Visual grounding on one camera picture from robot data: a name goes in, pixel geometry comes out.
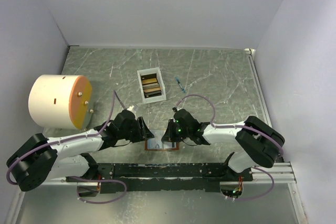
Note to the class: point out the white card tray box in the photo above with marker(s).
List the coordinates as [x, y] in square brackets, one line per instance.
[159, 75]

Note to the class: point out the aluminium frame rail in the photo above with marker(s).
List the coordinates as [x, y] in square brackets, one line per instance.
[282, 172]

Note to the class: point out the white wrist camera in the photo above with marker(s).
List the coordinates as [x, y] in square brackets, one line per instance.
[175, 109]
[133, 108]

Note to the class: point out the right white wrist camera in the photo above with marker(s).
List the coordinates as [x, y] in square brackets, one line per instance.
[175, 109]

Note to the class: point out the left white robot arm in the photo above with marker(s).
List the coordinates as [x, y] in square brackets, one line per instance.
[43, 158]

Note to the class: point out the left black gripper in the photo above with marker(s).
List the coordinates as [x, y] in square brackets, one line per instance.
[146, 132]

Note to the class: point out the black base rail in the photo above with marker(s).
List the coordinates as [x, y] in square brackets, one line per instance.
[178, 176]

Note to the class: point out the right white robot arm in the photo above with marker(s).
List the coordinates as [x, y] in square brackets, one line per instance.
[261, 145]

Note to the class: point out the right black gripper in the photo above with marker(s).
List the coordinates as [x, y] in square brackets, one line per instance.
[169, 136]

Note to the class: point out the white corner bracket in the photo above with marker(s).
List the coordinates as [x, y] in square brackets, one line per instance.
[249, 51]

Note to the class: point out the blue pen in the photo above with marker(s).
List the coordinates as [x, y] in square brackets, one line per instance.
[180, 85]

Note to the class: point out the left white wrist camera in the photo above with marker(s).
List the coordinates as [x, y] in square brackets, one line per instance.
[133, 108]

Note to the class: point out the white cylinder with orange lid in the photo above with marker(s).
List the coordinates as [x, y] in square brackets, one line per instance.
[61, 101]

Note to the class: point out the brown leather card holder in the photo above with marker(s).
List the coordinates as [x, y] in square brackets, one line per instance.
[155, 144]

